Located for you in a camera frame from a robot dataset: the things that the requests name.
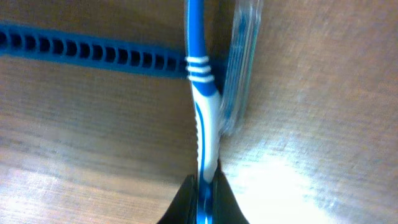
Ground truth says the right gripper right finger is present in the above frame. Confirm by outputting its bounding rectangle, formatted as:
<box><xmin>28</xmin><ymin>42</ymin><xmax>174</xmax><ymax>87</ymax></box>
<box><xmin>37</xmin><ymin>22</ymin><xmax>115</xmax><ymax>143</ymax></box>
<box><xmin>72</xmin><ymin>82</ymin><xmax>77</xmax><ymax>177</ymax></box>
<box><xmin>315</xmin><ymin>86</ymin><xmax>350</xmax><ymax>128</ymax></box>
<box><xmin>212</xmin><ymin>160</ymin><xmax>249</xmax><ymax>224</ymax></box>

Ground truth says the blue white toothbrush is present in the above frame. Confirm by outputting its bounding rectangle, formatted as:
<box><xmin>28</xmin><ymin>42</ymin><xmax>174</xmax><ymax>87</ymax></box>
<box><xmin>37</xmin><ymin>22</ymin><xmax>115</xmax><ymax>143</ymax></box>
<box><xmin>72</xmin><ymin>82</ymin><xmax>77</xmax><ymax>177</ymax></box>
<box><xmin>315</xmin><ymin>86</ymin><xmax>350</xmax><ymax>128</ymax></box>
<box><xmin>185</xmin><ymin>0</ymin><xmax>221</xmax><ymax>223</ymax></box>

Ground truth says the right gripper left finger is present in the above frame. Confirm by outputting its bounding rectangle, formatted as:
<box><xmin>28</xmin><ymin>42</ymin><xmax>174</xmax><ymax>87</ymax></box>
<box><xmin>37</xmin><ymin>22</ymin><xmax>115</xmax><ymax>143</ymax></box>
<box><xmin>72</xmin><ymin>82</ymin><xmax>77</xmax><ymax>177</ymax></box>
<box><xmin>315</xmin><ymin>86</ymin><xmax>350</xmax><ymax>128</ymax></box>
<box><xmin>157</xmin><ymin>175</ymin><xmax>198</xmax><ymax>224</ymax></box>

